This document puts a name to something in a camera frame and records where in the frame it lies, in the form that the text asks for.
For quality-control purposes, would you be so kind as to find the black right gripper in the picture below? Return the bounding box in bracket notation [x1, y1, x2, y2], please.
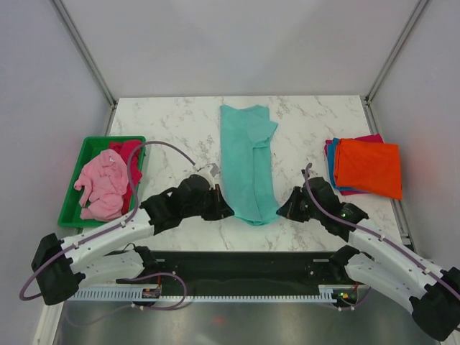
[277, 186, 323, 223]

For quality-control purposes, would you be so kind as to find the teal t shirt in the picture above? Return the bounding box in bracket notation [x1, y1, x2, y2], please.
[220, 105, 279, 226]

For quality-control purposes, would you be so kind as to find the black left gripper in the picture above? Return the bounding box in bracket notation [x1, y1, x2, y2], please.
[183, 184, 234, 221]

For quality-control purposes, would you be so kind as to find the magenta folded t shirt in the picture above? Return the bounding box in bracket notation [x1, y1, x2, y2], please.
[324, 134, 383, 196]

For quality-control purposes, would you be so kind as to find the blue folded t shirt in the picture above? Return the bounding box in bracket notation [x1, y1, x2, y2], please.
[326, 138, 350, 191]

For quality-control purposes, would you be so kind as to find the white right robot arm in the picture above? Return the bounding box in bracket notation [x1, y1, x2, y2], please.
[277, 177, 459, 341]

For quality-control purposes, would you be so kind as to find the orange folded t shirt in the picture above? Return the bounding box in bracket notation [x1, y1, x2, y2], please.
[333, 139, 403, 200]

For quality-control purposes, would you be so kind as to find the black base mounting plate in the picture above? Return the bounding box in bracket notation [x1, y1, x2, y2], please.
[74, 250, 373, 298]

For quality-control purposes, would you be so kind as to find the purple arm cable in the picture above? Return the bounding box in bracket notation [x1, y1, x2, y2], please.
[18, 141, 213, 328]
[300, 162, 460, 312]

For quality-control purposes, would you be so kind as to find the pink t shirt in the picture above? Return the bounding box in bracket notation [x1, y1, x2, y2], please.
[73, 149, 128, 221]

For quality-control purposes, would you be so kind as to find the magenta t shirt in bin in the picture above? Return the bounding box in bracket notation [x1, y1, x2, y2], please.
[109, 139, 142, 214]

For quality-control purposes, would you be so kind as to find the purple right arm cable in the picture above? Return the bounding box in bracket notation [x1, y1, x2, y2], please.
[300, 162, 460, 312]

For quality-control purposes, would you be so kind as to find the white slotted cable duct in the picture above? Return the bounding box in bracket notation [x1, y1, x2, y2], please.
[69, 285, 359, 303]

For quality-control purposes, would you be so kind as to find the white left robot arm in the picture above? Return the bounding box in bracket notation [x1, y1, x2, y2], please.
[31, 174, 234, 305]

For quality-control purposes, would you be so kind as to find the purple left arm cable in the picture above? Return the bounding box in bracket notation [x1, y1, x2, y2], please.
[18, 141, 213, 328]

